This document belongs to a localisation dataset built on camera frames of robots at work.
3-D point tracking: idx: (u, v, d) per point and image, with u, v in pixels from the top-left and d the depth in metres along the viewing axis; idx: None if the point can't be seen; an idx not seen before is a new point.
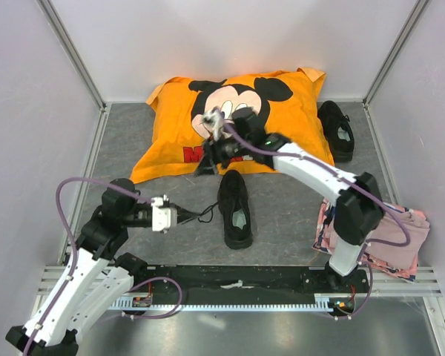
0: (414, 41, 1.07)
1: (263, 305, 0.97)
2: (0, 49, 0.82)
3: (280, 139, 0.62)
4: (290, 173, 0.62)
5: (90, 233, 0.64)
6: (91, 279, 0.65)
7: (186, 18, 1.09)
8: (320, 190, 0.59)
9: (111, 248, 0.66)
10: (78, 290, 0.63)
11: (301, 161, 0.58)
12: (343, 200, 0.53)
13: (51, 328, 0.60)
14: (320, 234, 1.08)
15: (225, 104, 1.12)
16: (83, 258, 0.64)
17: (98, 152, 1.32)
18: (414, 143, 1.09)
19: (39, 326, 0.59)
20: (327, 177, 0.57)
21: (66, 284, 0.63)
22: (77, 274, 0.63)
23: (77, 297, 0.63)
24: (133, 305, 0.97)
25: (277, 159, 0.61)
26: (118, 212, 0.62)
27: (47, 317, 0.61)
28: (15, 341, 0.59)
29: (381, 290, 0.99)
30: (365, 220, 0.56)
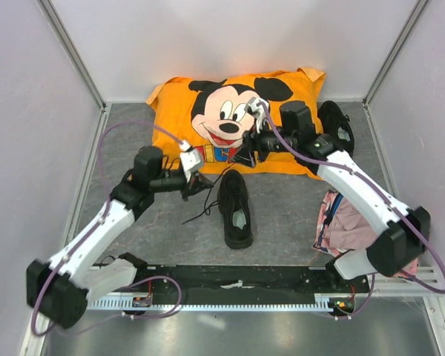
0: (414, 41, 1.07)
1: (263, 305, 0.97)
2: (0, 49, 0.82)
3: (330, 143, 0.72)
4: (337, 185, 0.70)
5: (121, 193, 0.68)
6: (119, 228, 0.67)
7: (186, 18, 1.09)
8: (364, 209, 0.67)
9: (139, 208, 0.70)
10: (107, 233, 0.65)
11: (351, 176, 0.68)
12: (389, 232, 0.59)
13: (78, 263, 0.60)
14: (321, 234, 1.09)
15: (226, 104, 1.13)
16: (115, 208, 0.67)
17: (98, 152, 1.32)
18: (414, 143, 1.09)
19: (67, 259, 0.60)
20: (377, 204, 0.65)
21: (97, 226, 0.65)
22: (109, 219, 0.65)
23: (103, 242, 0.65)
24: (133, 305, 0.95)
25: (325, 169, 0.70)
26: (147, 174, 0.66)
27: (75, 252, 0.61)
28: (38, 272, 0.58)
29: (382, 290, 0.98)
30: (404, 256, 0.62)
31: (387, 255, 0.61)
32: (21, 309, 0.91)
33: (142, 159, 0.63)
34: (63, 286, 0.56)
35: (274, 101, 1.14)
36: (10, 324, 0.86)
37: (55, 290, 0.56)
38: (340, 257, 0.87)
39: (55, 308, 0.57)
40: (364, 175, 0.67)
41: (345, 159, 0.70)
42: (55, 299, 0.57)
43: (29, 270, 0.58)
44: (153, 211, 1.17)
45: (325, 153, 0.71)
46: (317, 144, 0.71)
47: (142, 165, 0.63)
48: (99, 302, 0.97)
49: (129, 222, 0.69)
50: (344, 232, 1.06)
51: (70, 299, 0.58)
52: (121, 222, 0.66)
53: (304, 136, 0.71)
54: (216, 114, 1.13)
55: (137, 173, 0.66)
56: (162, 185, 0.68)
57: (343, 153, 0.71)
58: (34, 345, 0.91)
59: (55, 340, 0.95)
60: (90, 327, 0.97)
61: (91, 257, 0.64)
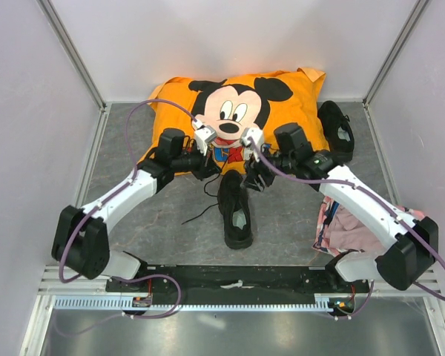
0: (414, 41, 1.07)
1: (263, 305, 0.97)
2: (0, 49, 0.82)
3: (329, 158, 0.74)
4: (341, 200, 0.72)
5: (147, 167, 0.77)
6: (144, 193, 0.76)
7: (186, 18, 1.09)
8: (371, 223, 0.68)
9: (162, 181, 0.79)
10: (133, 193, 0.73)
11: (354, 190, 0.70)
12: (399, 246, 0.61)
13: (109, 212, 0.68)
14: (320, 234, 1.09)
15: (226, 104, 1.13)
16: (142, 176, 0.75)
17: (98, 153, 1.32)
18: (414, 143, 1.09)
19: (100, 207, 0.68)
20: (383, 217, 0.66)
21: (126, 187, 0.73)
22: (136, 183, 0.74)
23: (129, 202, 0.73)
24: (133, 305, 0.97)
25: (328, 185, 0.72)
26: (172, 151, 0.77)
27: (107, 204, 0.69)
28: (73, 214, 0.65)
29: (382, 290, 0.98)
30: (415, 268, 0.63)
31: (399, 268, 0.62)
32: (21, 308, 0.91)
33: (170, 137, 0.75)
34: (95, 228, 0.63)
35: (274, 101, 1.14)
36: (11, 324, 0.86)
37: (88, 231, 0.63)
38: (341, 261, 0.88)
39: (84, 251, 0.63)
40: (367, 188, 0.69)
41: (347, 175, 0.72)
42: (86, 239, 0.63)
43: (64, 213, 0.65)
44: (153, 211, 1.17)
45: (325, 168, 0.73)
46: (316, 161, 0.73)
47: (168, 142, 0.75)
48: (99, 302, 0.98)
49: (151, 190, 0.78)
50: (344, 232, 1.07)
51: (99, 242, 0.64)
52: (147, 186, 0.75)
53: (302, 153, 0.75)
54: (216, 114, 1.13)
55: (162, 150, 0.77)
56: (182, 162, 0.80)
57: (343, 167, 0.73)
58: (34, 345, 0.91)
59: (55, 339, 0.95)
60: (90, 327, 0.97)
61: (119, 213, 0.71)
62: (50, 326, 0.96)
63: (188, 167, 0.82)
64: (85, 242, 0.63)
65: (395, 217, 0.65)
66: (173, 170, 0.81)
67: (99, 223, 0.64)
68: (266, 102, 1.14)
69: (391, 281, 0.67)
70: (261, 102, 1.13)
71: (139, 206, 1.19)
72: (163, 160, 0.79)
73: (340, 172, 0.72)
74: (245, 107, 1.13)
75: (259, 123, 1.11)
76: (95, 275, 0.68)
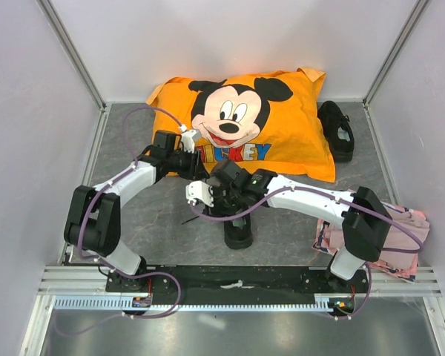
0: (414, 41, 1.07)
1: (263, 305, 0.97)
2: (0, 48, 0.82)
3: (265, 175, 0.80)
4: (291, 205, 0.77)
5: (146, 159, 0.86)
6: (145, 180, 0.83)
7: (186, 18, 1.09)
8: (325, 213, 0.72)
9: (158, 173, 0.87)
10: (137, 177, 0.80)
11: (294, 192, 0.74)
12: (350, 222, 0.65)
13: (119, 190, 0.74)
14: (320, 234, 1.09)
15: (226, 105, 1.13)
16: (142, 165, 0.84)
17: (98, 153, 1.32)
18: (414, 142, 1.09)
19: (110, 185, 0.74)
20: (327, 203, 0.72)
21: (130, 173, 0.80)
22: (139, 169, 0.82)
23: (134, 185, 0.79)
24: (133, 305, 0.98)
25: (272, 199, 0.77)
26: (167, 145, 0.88)
27: (116, 184, 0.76)
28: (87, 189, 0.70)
29: (382, 290, 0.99)
30: (375, 236, 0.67)
31: (361, 242, 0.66)
32: (21, 308, 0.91)
33: (164, 133, 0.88)
34: (110, 200, 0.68)
35: (274, 101, 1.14)
36: (10, 324, 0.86)
37: (103, 204, 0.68)
38: (333, 262, 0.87)
39: (100, 223, 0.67)
40: (302, 185, 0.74)
41: (283, 182, 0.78)
42: (101, 213, 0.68)
43: (78, 191, 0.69)
44: (153, 211, 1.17)
45: (265, 185, 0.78)
46: (254, 181, 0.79)
47: (164, 137, 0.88)
48: (99, 302, 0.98)
49: (151, 181, 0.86)
50: None
51: (113, 215, 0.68)
52: (148, 173, 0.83)
53: (241, 181, 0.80)
54: (216, 114, 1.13)
55: (158, 145, 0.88)
56: (173, 160, 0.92)
57: (278, 176, 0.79)
58: (34, 345, 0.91)
59: (55, 340, 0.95)
60: (90, 327, 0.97)
61: (125, 195, 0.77)
62: (50, 327, 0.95)
63: (177, 166, 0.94)
64: (101, 214, 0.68)
65: (335, 199, 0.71)
66: (165, 166, 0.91)
67: (113, 196, 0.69)
68: (266, 102, 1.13)
69: (364, 256, 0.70)
70: (261, 102, 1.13)
71: (139, 206, 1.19)
72: (158, 155, 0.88)
73: (277, 182, 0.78)
74: (245, 107, 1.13)
75: (258, 123, 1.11)
76: (109, 253, 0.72)
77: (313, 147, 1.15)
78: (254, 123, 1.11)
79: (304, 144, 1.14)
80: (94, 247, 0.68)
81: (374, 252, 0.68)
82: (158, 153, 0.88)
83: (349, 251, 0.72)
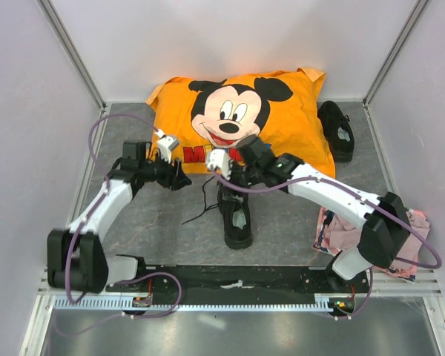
0: (414, 41, 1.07)
1: (263, 305, 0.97)
2: (0, 48, 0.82)
3: (291, 160, 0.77)
4: (311, 196, 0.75)
5: (116, 175, 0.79)
6: (122, 199, 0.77)
7: (186, 18, 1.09)
8: (345, 212, 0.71)
9: (133, 186, 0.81)
10: (112, 202, 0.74)
11: (319, 184, 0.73)
12: (370, 225, 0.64)
13: (96, 224, 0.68)
14: (321, 234, 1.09)
15: (226, 105, 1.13)
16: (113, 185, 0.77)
17: (98, 152, 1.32)
18: (414, 142, 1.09)
19: (85, 222, 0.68)
20: (351, 201, 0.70)
21: (104, 197, 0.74)
22: (113, 191, 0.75)
23: (110, 211, 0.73)
24: (133, 305, 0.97)
25: (294, 185, 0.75)
26: (138, 155, 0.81)
27: (91, 217, 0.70)
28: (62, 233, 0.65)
29: (382, 290, 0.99)
30: (391, 244, 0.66)
31: (376, 246, 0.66)
32: (21, 309, 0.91)
33: (132, 143, 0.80)
34: (87, 241, 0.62)
35: (274, 101, 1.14)
36: (10, 324, 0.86)
37: (81, 246, 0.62)
38: (336, 259, 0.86)
39: (84, 265, 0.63)
40: (328, 179, 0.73)
41: (309, 171, 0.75)
42: (82, 256, 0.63)
43: (52, 237, 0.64)
44: (153, 211, 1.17)
45: (290, 169, 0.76)
46: (279, 165, 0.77)
47: (133, 147, 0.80)
48: (99, 302, 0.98)
49: (129, 196, 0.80)
50: (344, 232, 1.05)
51: (96, 254, 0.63)
52: (123, 191, 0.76)
53: (265, 162, 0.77)
54: (216, 114, 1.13)
55: (128, 156, 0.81)
56: (147, 170, 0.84)
57: (304, 165, 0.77)
58: (34, 345, 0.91)
59: (55, 340, 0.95)
60: (90, 327, 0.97)
61: (104, 225, 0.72)
62: (50, 327, 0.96)
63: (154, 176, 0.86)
64: (83, 257, 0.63)
65: (360, 199, 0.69)
66: (142, 177, 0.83)
67: (92, 236, 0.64)
68: (266, 102, 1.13)
69: (374, 262, 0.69)
70: (261, 102, 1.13)
71: (139, 206, 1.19)
72: (130, 167, 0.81)
73: (302, 169, 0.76)
74: (245, 107, 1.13)
75: (259, 123, 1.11)
76: (101, 288, 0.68)
77: (313, 147, 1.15)
78: (254, 123, 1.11)
79: (304, 144, 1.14)
80: (84, 287, 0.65)
81: (386, 259, 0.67)
82: (129, 165, 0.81)
83: (360, 255, 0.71)
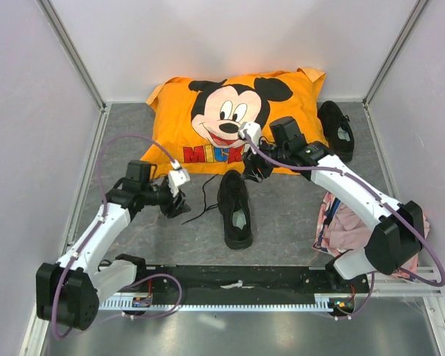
0: (414, 41, 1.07)
1: (264, 305, 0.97)
2: (0, 48, 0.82)
3: (320, 149, 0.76)
4: (331, 188, 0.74)
5: (115, 198, 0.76)
6: (119, 225, 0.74)
7: (186, 18, 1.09)
8: (361, 211, 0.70)
9: (133, 208, 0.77)
10: (107, 231, 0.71)
11: (343, 176, 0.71)
12: (382, 227, 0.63)
13: (87, 259, 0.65)
14: (321, 234, 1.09)
15: (226, 105, 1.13)
16: (112, 209, 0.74)
17: (98, 152, 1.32)
18: (414, 142, 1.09)
19: (76, 256, 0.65)
20: (368, 201, 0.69)
21: (99, 225, 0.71)
22: (108, 219, 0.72)
23: (104, 240, 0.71)
24: (133, 305, 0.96)
25: (317, 173, 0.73)
26: (141, 177, 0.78)
27: (82, 251, 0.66)
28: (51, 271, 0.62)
29: (382, 290, 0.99)
30: (400, 252, 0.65)
31: (384, 249, 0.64)
32: (21, 309, 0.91)
33: (136, 164, 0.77)
34: (76, 281, 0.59)
35: (274, 101, 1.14)
36: (10, 324, 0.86)
37: (70, 285, 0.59)
38: (339, 257, 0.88)
39: (72, 305, 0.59)
40: (354, 174, 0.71)
41: (335, 162, 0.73)
42: (70, 295, 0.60)
43: (40, 272, 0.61)
44: (153, 211, 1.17)
45: (317, 158, 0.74)
46: (308, 150, 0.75)
47: (137, 168, 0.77)
48: None
49: (127, 222, 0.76)
50: (344, 232, 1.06)
51: (84, 292, 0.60)
52: (120, 218, 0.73)
53: (295, 145, 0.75)
54: (216, 114, 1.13)
55: (131, 177, 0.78)
56: (149, 193, 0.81)
57: (333, 156, 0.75)
58: (34, 345, 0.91)
59: (55, 340, 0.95)
60: (90, 327, 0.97)
61: (98, 256, 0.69)
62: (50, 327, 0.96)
63: (156, 200, 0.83)
64: (70, 297, 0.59)
65: (380, 201, 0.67)
66: (142, 199, 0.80)
67: (81, 276, 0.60)
68: (266, 102, 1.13)
69: (380, 268, 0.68)
70: (261, 102, 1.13)
71: None
72: (132, 188, 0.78)
73: (330, 160, 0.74)
74: (245, 107, 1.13)
75: (259, 123, 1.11)
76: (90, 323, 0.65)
77: None
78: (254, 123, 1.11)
79: None
80: (71, 326, 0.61)
81: (391, 266, 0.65)
82: (130, 186, 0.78)
83: (366, 257, 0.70)
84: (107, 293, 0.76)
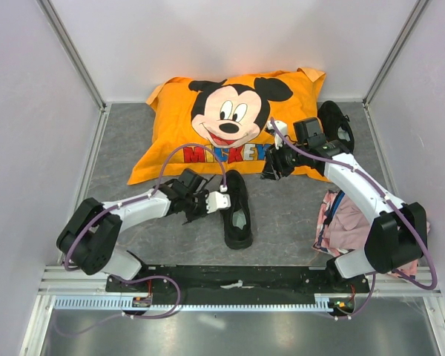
0: (414, 41, 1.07)
1: (263, 305, 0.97)
2: (0, 48, 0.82)
3: (337, 147, 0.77)
4: (341, 182, 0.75)
5: (165, 190, 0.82)
6: (156, 210, 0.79)
7: (186, 18, 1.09)
8: (365, 206, 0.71)
9: (173, 208, 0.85)
10: (149, 206, 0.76)
11: (353, 173, 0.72)
12: (381, 221, 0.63)
13: (126, 213, 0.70)
14: (321, 234, 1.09)
15: (225, 105, 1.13)
16: (159, 196, 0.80)
17: (98, 153, 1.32)
18: (414, 142, 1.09)
19: (119, 206, 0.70)
20: (373, 196, 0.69)
21: (143, 199, 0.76)
22: (153, 198, 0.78)
23: (143, 212, 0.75)
24: (133, 305, 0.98)
25: (329, 166, 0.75)
26: (190, 184, 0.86)
27: (124, 206, 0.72)
28: (93, 205, 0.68)
29: (381, 290, 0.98)
30: (398, 251, 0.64)
31: (381, 244, 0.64)
32: (21, 310, 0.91)
33: (192, 173, 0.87)
34: (110, 223, 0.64)
35: (274, 101, 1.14)
36: (10, 324, 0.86)
37: (102, 225, 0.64)
38: (341, 255, 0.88)
39: (93, 243, 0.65)
40: (365, 173, 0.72)
41: (348, 159, 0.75)
42: (97, 234, 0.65)
43: (86, 203, 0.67)
44: None
45: (332, 153, 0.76)
46: (324, 147, 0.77)
47: (190, 176, 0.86)
48: (99, 302, 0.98)
49: (162, 214, 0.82)
50: (344, 232, 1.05)
51: (110, 237, 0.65)
52: (161, 205, 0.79)
53: (315, 142, 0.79)
54: (216, 114, 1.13)
55: (182, 181, 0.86)
56: (190, 201, 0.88)
57: (348, 154, 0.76)
58: (34, 345, 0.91)
59: (55, 339, 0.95)
60: (90, 327, 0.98)
61: (130, 221, 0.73)
62: (50, 327, 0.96)
63: (190, 209, 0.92)
64: (98, 233, 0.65)
65: (384, 198, 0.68)
66: (182, 204, 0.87)
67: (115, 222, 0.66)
68: (266, 102, 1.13)
69: (375, 263, 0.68)
70: (261, 102, 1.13)
71: None
72: (179, 190, 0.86)
73: (345, 156, 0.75)
74: (245, 107, 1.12)
75: (258, 124, 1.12)
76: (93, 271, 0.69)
77: None
78: (254, 124, 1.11)
79: None
80: (81, 261, 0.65)
81: (386, 263, 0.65)
82: (179, 188, 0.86)
83: (365, 251, 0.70)
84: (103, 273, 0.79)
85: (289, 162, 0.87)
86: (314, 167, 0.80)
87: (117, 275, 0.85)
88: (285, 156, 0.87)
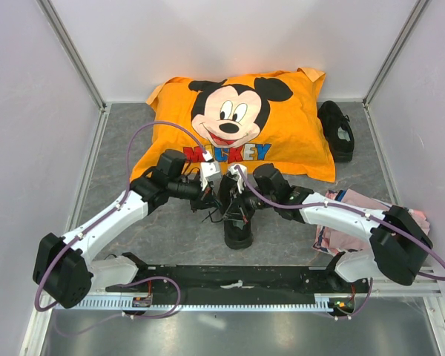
0: (414, 42, 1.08)
1: (263, 305, 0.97)
2: (1, 49, 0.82)
3: (303, 191, 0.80)
4: (323, 221, 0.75)
5: (138, 189, 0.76)
6: (133, 216, 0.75)
7: (185, 18, 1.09)
8: (356, 233, 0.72)
9: (155, 202, 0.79)
10: (119, 219, 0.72)
11: (327, 208, 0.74)
12: (378, 239, 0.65)
13: (90, 242, 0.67)
14: (321, 234, 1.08)
15: (226, 105, 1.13)
16: (132, 199, 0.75)
17: (98, 153, 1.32)
18: (414, 142, 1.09)
19: (80, 237, 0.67)
20: (356, 219, 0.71)
21: (113, 211, 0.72)
22: (124, 207, 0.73)
23: (113, 227, 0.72)
24: (133, 305, 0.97)
25: (304, 211, 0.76)
26: (170, 171, 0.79)
27: (87, 233, 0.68)
28: (54, 243, 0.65)
29: (382, 290, 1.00)
30: (409, 257, 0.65)
31: (391, 260, 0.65)
32: (21, 309, 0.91)
33: (169, 158, 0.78)
34: (72, 262, 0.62)
35: (274, 101, 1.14)
36: (10, 324, 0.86)
37: (65, 265, 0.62)
38: (340, 261, 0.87)
39: (62, 282, 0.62)
40: (337, 202, 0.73)
41: (317, 197, 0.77)
42: (62, 274, 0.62)
43: (46, 241, 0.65)
44: (153, 211, 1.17)
45: (302, 199, 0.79)
46: (291, 197, 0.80)
47: (168, 162, 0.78)
48: (99, 302, 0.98)
49: (142, 214, 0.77)
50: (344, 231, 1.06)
51: (76, 275, 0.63)
52: (136, 210, 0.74)
53: (282, 190, 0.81)
54: (216, 114, 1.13)
55: (161, 169, 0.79)
56: (176, 187, 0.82)
57: (314, 193, 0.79)
58: (34, 345, 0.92)
59: (55, 340, 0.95)
60: (90, 327, 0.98)
61: (101, 242, 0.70)
62: (50, 327, 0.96)
63: (182, 193, 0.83)
64: (62, 274, 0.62)
65: (366, 216, 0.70)
66: (165, 193, 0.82)
67: (78, 258, 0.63)
68: (266, 102, 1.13)
69: (399, 279, 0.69)
70: (262, 102, 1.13)
71: None
72: (160, 180, 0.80)
73: (314, 197, 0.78)
74: (245, 107, 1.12)
75: (258, 123, 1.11)
76: (74, 304, 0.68)
77: (313, 147, 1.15)
78: (254, 123, 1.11)
79: (304, 143, 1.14)
80: (55, 300, 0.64)
81: (407, 274, 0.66)
82: (159, 178, 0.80)
83: (381, 272, 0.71)
84: (100, 282, 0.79)
85: (254, 205, 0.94)
86: (291, 217, 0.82)
87: (117, 283, 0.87)
88: (251, 199, 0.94)
